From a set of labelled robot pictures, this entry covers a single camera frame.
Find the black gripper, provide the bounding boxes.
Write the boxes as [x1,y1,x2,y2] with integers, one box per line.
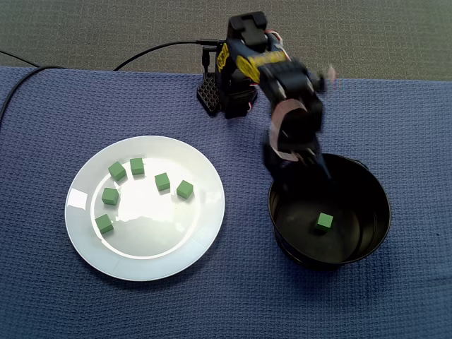
[262,100,335,186]

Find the black round container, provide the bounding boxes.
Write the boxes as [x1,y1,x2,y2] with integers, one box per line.
[267,153,392,272]

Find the white round plate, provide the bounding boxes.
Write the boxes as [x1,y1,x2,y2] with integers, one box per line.
[64,135,226,283]

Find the blue waffle weave tablecloth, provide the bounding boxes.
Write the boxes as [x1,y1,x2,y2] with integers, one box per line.
[0,66,452,339]

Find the white red servo wire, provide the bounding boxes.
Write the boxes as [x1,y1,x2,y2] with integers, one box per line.
[268,98,307,162]

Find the thick black power cable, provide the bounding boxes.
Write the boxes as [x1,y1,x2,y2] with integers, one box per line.
[0,38,219,119]

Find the thin black cable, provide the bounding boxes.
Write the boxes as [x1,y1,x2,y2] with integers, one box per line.
[0,50,40,68]

